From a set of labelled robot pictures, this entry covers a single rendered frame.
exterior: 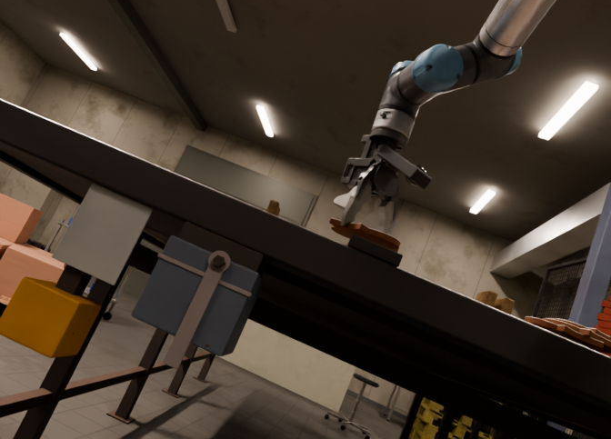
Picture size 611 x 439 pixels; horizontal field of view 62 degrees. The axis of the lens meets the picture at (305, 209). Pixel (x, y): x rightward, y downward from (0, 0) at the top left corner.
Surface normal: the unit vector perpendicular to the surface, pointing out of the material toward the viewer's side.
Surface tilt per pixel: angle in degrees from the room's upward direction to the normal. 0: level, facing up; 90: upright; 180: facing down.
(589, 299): 90
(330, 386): 90
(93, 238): 90
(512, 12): 152
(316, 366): 90
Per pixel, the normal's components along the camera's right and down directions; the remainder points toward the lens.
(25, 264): 0.44, -0.02
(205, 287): 0.00, -0.23
